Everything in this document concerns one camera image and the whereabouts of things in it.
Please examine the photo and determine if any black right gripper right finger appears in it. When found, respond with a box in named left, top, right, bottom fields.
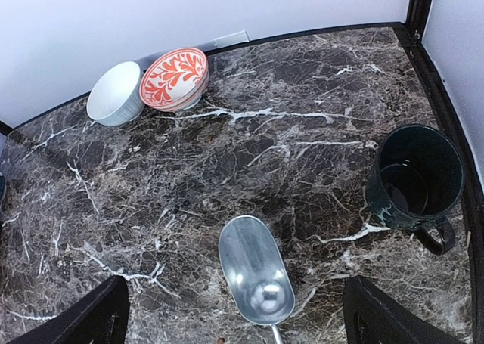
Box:
left=343, top=276, right=454, bottom=343

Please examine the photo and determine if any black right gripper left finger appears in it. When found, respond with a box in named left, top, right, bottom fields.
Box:
left=11, top=276, right=130, bottom=343

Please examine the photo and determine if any metal scoop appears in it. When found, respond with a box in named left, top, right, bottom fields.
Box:
left=219, top=215, right=296, bottom=344

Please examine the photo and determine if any dark green mug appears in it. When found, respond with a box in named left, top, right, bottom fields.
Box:
left=365, top=124, right=464, bottom=256

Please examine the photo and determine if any white ribbed bowl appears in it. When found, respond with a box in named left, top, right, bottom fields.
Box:
left=86, top=61, right=144, bottom=126

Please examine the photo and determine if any red patterned bowl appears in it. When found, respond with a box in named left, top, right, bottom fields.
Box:
left=139, top=48, right=209, bottom=112

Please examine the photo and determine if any small white wall clip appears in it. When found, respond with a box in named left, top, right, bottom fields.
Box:
left=213, top=30, right=250, bottom=48

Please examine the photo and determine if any right black frame post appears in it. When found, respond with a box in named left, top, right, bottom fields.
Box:
left=405, top=0, right=432, bottom=41

